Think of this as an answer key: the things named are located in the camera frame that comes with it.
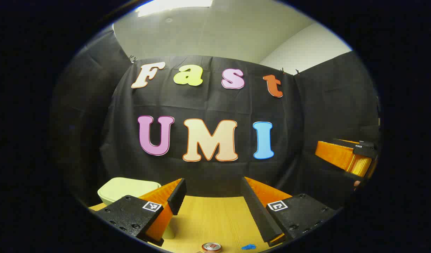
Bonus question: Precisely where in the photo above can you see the red pop can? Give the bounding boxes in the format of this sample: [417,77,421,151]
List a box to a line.
[201,242,223,253]

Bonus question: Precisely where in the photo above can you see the green desktop garbage bin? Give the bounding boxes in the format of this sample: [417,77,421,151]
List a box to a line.
[97,177,177,240]

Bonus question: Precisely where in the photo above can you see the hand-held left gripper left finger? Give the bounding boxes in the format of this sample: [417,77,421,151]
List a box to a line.
[95,178,187,246]

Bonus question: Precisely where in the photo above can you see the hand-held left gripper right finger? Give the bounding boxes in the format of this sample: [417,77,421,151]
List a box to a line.
[241,176,337,247]

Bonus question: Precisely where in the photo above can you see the black backdrop cloth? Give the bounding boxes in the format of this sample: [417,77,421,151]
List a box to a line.
[50,26,381,211]

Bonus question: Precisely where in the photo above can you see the wooden desktop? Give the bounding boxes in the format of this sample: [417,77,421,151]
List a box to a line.
[88,195,289,253]

